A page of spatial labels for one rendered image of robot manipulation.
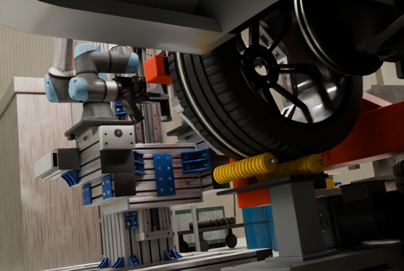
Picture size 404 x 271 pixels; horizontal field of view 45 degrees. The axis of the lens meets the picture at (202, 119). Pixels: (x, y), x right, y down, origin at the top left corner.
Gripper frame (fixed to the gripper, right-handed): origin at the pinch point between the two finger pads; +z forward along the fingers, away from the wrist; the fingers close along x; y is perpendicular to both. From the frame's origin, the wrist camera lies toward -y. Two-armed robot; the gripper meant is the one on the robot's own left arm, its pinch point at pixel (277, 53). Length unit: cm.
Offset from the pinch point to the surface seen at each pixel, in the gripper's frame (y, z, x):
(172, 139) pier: -6, 186, -900
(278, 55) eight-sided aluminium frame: 18, -39, 72
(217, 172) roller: 60, -75, 90
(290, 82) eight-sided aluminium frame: 29, -38, 77
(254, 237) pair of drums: 152, 120, -322
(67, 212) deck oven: 98, -100, -320
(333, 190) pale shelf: 74, -7, 51
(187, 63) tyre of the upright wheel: 28, -87, 106
